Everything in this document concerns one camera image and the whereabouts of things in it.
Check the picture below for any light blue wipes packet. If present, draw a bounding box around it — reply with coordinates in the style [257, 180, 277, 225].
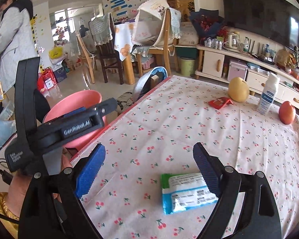
[160, 173, 218, 215]

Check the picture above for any red wedding candy packet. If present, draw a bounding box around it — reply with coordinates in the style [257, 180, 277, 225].
[208, 97, 233, 110]

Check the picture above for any yellow sleeve forearm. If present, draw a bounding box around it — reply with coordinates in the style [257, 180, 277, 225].
[0, 192, 19, 238]

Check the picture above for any pink trash bin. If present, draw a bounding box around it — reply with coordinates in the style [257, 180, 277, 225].
[42, 90, 117, 151]

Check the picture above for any left hand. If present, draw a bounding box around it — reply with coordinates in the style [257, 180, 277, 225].
[5, 154, 73, 217]

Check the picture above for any cherry print tablecloth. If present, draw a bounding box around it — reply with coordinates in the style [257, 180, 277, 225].
[73, 76, 299, 238]

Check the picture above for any yellow pear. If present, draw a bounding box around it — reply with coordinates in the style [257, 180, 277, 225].
[228, 77, 250, 103]

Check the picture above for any white milk bottle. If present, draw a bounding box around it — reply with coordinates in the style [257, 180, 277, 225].
[257, 73, 280, 115]

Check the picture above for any red apple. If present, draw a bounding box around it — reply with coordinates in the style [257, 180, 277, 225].
[278, 101, 296, 125]

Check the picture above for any pink storage box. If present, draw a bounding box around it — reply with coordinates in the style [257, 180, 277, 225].
[227, 59, 247, 81]

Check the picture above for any white tv cabinet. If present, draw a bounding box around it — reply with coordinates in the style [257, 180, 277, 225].
[195, 45, 299, 109]

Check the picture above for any green waste basket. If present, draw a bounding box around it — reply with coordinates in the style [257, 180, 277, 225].
[179, 57, 196, 77]

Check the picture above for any small stool with cushion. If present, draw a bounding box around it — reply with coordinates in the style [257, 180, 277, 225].
[115, 66, 168, 116]

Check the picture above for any person in grey jacket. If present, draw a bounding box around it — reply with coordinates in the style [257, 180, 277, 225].
[0, 0, 38, 93]

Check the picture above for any light wooden chair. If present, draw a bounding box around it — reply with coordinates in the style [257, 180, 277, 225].
[75, 31, 97, 84]

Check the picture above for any dark wooden chair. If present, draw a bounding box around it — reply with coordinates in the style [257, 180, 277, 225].
[89, 12, 124, 85]

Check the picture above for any dining table with cloth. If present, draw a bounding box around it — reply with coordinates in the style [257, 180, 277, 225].
[114, 22, 136, 85]

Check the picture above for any wooden chair with cloth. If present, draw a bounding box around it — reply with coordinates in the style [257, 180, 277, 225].
[132, 0, 181, 75]

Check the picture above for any black television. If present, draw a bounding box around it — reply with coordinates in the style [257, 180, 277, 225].
[223, 0, 299, 49]

